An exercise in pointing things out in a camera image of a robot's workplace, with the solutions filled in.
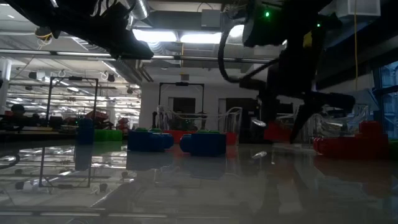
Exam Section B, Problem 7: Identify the person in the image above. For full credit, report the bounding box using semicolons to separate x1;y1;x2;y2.
9;103;27;121

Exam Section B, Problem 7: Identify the round metal air duct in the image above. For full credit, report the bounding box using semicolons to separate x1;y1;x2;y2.
130;0;149;20

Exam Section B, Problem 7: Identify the small blue toy block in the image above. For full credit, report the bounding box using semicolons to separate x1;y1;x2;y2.
76;117;96;146

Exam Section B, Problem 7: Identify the grey metal box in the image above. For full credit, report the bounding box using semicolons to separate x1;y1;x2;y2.
200;8;222;28

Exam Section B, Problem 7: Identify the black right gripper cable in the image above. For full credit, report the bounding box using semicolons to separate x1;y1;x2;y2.
217;18;274;84

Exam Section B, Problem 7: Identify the dark wall screen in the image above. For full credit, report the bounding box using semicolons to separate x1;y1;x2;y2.
172;96;197;114

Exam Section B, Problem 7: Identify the long grey metal pipe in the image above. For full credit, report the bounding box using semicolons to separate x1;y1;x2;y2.
0;48;276;65

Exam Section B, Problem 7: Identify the long green toy block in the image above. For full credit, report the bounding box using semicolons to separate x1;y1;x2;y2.
94;129;124;142

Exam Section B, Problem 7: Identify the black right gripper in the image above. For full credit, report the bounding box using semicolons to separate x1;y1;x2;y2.
241;49;356;144

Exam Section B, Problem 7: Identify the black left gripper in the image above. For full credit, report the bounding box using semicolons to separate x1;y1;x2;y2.
58;0;155;60

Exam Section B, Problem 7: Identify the blue-lit window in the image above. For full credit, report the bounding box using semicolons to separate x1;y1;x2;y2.
373;60;398;139

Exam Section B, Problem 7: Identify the red machine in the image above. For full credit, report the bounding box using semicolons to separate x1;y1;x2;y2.
116;117;130;131

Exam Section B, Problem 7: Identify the dark workbench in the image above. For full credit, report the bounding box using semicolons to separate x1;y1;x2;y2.
0;129;78;143

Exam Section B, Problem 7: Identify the black station frame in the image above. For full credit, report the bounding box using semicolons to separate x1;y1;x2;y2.
158;81;205;114
46;76;100;125

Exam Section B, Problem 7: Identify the black cabinet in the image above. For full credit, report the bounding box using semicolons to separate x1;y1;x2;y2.
218;97;259;138

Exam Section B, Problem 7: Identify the bright fluorescent light panel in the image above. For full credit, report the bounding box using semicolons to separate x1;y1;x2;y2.
179;30;223;44
132;29;178;43

